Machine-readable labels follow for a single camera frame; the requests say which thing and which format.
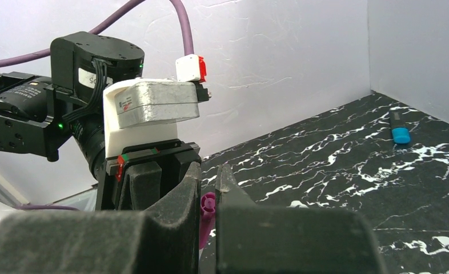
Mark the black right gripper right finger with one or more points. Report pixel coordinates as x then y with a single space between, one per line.
230 196

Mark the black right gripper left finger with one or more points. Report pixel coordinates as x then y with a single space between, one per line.
168 235

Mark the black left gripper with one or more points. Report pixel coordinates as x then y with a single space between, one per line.
140 175

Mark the magenta pen cap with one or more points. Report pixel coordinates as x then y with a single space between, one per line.
207 217

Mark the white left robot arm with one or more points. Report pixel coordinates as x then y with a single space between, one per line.
39 114

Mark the blue black marker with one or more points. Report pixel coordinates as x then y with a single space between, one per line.
399 130

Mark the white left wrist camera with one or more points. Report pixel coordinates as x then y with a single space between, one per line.
142 111

